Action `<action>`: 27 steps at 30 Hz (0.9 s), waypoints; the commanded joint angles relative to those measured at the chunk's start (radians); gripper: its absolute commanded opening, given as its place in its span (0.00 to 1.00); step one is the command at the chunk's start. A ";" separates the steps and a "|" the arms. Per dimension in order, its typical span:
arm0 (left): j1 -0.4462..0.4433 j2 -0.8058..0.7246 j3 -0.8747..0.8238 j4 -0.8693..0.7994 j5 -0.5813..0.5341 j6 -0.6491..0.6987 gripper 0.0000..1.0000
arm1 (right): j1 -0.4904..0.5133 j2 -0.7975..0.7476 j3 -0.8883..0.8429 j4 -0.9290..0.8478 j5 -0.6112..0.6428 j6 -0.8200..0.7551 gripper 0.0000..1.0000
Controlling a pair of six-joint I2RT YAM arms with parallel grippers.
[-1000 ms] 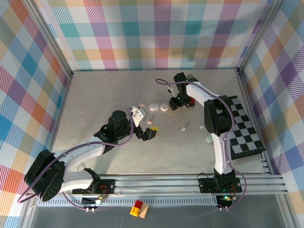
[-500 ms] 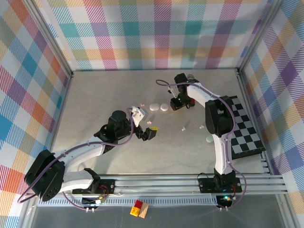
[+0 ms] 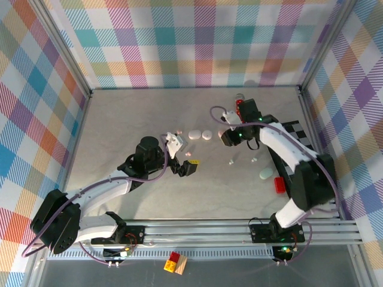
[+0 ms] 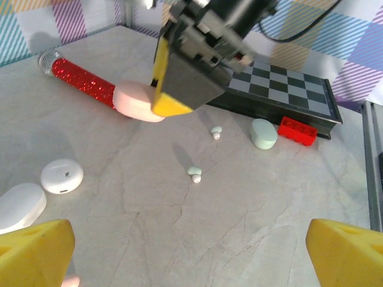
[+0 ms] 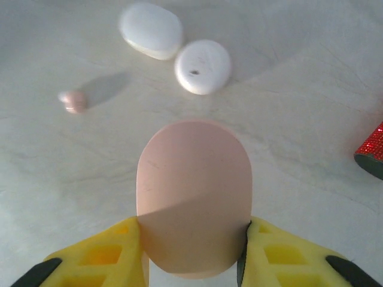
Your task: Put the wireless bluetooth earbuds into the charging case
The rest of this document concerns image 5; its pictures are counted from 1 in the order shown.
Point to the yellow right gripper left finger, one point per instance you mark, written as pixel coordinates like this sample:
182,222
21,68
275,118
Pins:
104,260

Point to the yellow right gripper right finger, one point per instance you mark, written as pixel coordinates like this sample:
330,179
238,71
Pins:
284,260

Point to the pink earbud charging case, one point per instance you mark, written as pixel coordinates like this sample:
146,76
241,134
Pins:
194,185

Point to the white charging case with dot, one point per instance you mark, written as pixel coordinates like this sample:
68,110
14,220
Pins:
203,67

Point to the plain white earbud charging case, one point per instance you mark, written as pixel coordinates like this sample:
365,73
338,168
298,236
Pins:
149,27

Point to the red glitter microphone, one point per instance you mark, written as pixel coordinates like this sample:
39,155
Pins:
372,149

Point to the pink earbud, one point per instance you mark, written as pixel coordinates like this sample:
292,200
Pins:
74,101

